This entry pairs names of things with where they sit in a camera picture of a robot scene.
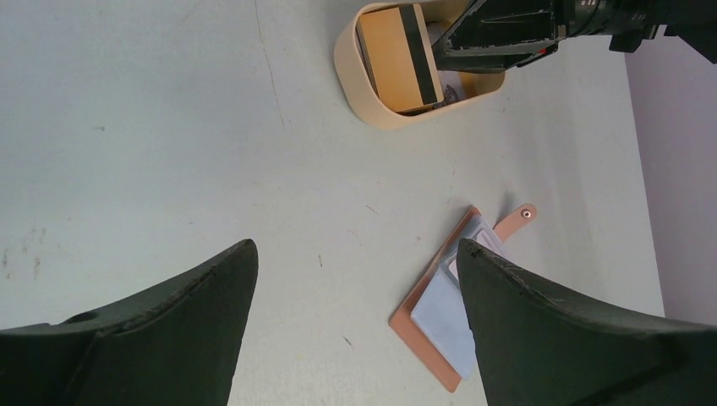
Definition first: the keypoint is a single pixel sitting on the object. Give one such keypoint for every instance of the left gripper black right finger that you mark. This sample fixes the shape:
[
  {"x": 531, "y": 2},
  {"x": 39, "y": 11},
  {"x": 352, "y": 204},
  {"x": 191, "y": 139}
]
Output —
[{"x": 540, "y": 343}]

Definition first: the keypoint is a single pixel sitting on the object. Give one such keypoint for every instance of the cream oval tray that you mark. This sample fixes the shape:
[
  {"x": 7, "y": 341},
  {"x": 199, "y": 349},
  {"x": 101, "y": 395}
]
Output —
[{"x": 460, "y": 89}]

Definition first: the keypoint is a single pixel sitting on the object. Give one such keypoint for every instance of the brown leather card holder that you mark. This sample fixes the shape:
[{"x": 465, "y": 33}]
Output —
[{"x": 432, "y": 320}]

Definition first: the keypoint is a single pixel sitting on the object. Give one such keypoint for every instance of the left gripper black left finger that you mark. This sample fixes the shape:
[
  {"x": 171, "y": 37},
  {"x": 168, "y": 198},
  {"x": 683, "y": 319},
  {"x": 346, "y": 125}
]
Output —
[{"x": 175, "y": 343}]

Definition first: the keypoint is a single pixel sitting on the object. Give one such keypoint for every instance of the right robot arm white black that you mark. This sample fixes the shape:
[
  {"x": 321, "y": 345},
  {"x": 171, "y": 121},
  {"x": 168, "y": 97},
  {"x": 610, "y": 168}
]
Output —
[{"x": 692, "y": 21}]

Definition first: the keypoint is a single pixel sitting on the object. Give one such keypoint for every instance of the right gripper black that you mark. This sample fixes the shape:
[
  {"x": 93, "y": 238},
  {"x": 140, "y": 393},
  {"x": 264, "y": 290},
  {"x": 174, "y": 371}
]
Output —
[{"x": 493, "y": 36}]

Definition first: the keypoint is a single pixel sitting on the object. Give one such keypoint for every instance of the stack of cards in tray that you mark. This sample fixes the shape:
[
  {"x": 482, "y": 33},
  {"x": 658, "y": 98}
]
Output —
[{"x": 397, "y": 52}]

